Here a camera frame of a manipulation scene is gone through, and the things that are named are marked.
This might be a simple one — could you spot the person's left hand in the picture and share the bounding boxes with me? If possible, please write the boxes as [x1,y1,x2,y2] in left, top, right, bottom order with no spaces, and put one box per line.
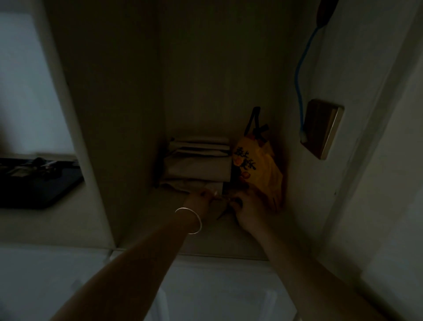
[181,188,219,229]

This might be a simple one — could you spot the person's right hand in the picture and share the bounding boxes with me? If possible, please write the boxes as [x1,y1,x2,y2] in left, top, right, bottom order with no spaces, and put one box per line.
[229,190,278,233]

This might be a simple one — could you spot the person's left forearm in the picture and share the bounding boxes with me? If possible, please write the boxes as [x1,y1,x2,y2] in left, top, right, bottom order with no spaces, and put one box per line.
[50,213,201,321]

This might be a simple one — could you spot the person's right forearm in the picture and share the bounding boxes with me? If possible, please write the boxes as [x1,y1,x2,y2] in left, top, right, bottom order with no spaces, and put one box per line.
[249,223,387,321]

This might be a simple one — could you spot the stack of folded beige cloths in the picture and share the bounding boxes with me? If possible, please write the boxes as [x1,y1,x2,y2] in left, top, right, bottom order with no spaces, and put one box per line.
[159,136,232,196]

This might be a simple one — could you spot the yellow printed tote bag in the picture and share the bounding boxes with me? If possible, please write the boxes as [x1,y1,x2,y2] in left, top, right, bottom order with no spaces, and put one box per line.
[232,106,284,212]

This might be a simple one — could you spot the white cabinet niche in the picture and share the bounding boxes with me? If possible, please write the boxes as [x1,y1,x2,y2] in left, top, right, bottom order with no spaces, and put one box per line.
[43,0,423,262]

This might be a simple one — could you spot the black tray with items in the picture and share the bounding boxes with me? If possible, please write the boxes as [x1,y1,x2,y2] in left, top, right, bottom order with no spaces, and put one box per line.
[0,157,85,209]

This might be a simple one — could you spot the silver bangle bracelet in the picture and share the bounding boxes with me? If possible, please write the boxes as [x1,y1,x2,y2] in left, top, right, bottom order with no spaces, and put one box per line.
[174,207,202,235]

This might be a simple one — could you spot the blue cable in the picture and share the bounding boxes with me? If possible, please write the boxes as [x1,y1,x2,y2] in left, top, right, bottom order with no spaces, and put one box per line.
[294,26,323,143]

